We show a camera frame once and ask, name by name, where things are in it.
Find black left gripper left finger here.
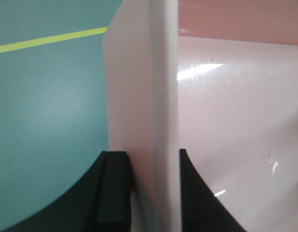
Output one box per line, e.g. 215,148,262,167
6,151,133,232

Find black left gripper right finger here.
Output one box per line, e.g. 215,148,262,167
179,149,245,232

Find pink plastic bin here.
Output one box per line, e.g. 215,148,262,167
103,0,298,232

